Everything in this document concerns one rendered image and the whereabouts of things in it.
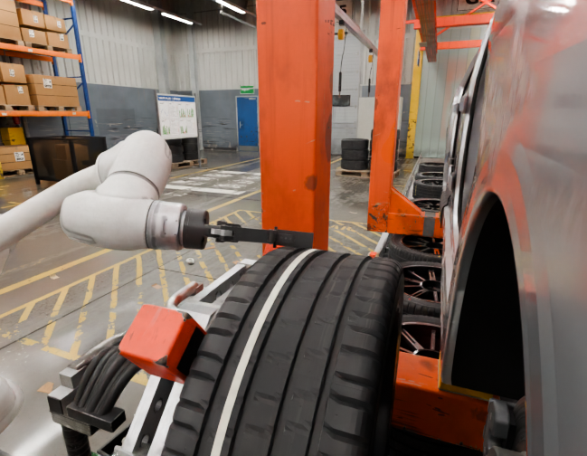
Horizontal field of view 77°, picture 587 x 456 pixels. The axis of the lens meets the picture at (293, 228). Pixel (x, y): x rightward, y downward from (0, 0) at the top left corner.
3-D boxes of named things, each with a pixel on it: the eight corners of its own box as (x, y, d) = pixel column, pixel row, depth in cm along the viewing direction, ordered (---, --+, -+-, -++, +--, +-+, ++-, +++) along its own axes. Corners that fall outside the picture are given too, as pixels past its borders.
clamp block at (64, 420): (90, 438, 61) (86, 412, 59) (52, 422, 64) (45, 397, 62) (115, 415, 65) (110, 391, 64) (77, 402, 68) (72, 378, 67)
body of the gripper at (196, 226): (187, 246, 73) (235, 251, 73) (178, 249, 64) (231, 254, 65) (191, 208, 73) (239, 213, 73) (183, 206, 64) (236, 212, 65)
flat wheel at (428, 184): (439, 193, 567) (440, 177, 560) (472, 202, 508) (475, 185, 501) (402, 195, 545) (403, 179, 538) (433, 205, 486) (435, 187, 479)
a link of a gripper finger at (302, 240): (277, 229, 70) (277, 229, 69) (313, 232, 71) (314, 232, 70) (275, 244, 70) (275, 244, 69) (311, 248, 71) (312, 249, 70)
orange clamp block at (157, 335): (194, 387, 50) (163, 365, 44) (147, 374, 53) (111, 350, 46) (214, 339, 54) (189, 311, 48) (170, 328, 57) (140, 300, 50)
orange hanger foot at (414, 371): (493, 457, 100) (515, 346, 90) (309, 405, 118) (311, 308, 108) (486, 413, 115) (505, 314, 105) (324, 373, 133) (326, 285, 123)
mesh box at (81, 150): (77, 188, 740) (69, 138, 712) (34, 184, 786) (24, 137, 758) (112, 181, 817) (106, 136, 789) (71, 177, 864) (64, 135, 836)
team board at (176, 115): (171, 176, 879) (163, 89, 822) (155, 175, 897) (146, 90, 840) (208, 168, 1011) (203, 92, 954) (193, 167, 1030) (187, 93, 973)
